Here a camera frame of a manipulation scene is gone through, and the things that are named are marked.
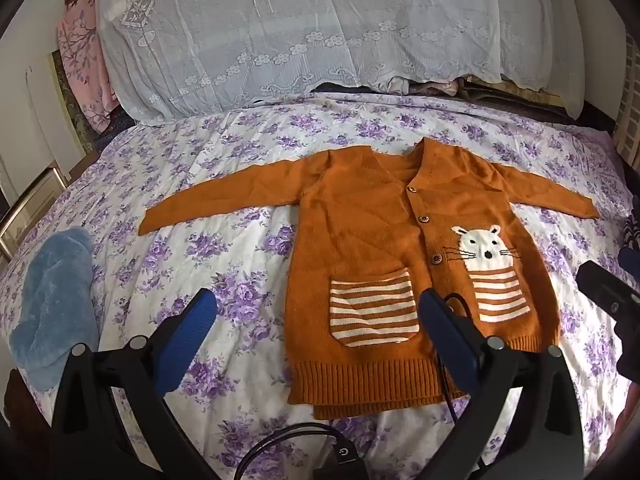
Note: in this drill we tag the white lace cover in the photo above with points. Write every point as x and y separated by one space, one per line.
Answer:
300 30

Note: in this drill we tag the metal bed rail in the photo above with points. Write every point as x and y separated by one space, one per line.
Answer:
30 205

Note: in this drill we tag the blue fluffy towel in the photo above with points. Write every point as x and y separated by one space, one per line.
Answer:
55 300

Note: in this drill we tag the white lattice panel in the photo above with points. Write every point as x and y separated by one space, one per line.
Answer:
631 110

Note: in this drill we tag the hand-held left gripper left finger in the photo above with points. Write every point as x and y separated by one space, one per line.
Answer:
185 340

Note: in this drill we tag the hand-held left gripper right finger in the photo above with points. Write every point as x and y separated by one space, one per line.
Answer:
450 340

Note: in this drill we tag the orange knitted cardigan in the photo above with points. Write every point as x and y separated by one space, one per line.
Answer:
365 240

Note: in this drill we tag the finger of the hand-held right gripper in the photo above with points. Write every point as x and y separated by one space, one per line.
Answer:
607 287
630 347

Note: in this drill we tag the pink floral pillow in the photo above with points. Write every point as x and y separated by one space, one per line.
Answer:
85 60

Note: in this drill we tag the stack of folded blankets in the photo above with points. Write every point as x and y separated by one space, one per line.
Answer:
510 91

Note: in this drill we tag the purple floral bed sheet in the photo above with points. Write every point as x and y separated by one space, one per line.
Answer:
225 260

